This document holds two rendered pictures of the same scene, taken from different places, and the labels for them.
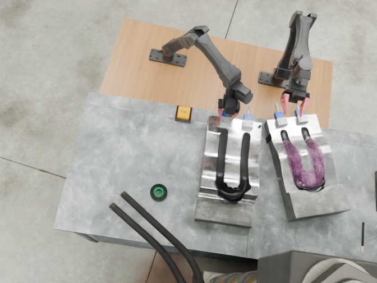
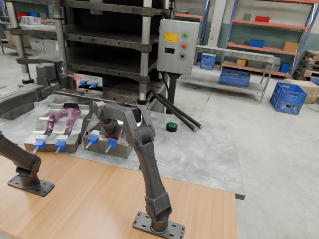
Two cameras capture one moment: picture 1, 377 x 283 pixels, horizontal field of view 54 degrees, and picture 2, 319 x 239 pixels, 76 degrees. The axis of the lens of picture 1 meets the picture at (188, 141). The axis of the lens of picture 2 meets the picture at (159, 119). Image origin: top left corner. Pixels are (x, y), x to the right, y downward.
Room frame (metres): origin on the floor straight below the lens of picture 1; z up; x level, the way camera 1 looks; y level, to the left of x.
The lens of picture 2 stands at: (1.60, 0.24, 1.54)
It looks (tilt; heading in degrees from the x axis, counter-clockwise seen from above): 29 degrees down; 191
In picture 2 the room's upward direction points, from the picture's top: 6 degrees clockwise
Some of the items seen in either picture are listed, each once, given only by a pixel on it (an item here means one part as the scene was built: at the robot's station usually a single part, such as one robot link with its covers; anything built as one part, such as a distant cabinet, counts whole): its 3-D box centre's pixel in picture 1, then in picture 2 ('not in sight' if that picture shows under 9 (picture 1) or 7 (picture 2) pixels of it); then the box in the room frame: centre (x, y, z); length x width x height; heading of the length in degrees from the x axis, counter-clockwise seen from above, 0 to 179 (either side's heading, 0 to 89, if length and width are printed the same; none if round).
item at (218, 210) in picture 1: (229, 169); (121, 123); (0.53, -0.21, 0.87); 0.50 x 0.26 x 0.14; 1
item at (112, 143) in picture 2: (226, 113); (111, 144); (0.80, -0.16, 0.89); 0.13 x 0.05 x 0.05; 2
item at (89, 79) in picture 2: not in sight; (101, 77); (-0.26, -0.77, 0.87); 0.50 x 0.27 x 0.17; 1
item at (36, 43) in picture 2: not in sight; (42, 44); (-3.33, -4.12, 0.42); 0.60 x 0.42 x 0.33; 76
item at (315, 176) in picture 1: (306, 160); (64, 115); (0.62, -0.56, 0.90); 0.26 x 0.18 x 0.08; 18
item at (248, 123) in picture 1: (248, 117); (92, 141); (0.80, -0.27, 0.89); 0.13 x 0.05 x 0.05; 1
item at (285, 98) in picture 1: (289, 104); (73, 79); (0.74, -0.38, 1.19); 0.09 x 0.07 x 0.07; 177
